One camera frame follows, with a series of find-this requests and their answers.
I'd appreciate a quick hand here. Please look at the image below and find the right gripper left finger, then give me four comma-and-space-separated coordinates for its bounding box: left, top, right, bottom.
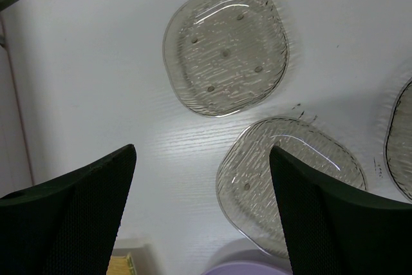
1, 144, 136, 274

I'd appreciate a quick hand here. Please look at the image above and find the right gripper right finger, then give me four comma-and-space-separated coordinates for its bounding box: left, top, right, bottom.
270, 146, 411, 274

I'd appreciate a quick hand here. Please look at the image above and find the purple plastic plate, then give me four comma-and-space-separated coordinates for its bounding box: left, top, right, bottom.
203, 261, 288, 275

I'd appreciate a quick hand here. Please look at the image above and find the woven bamboo tray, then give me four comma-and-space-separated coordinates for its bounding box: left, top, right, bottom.
106, 254, 136, 275

